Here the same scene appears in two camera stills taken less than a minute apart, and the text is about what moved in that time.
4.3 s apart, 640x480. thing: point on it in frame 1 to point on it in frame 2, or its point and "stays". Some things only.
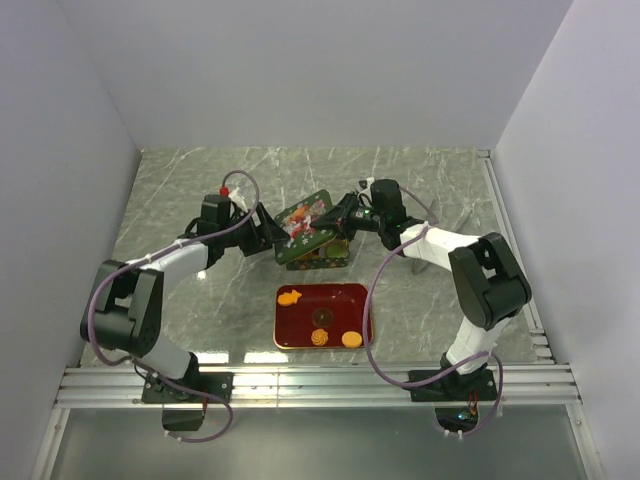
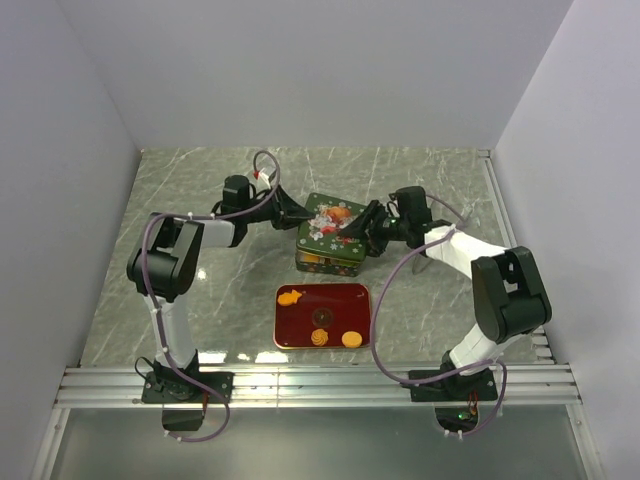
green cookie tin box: x=332 y=254 to x=329 y=265
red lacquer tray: x=321 y=316 stays
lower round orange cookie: x=351 y=339 stays
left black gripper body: x=242 y=231 to x=277 y=212
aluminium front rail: x=541 y=383 stays
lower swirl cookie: x=319 y=337 stays
